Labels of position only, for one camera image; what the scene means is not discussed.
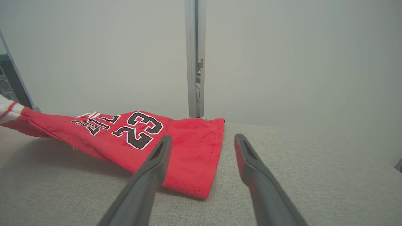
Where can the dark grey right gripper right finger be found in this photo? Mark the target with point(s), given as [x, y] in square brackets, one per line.
[267, 194]

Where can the aluminium partition post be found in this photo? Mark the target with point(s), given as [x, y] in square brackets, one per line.
[202, 37]
[19, 81]
[190, 56]

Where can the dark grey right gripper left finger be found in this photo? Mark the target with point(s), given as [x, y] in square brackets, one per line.
[141, 188]

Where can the red basketball jersey garment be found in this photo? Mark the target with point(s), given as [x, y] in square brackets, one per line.
[188, 147]

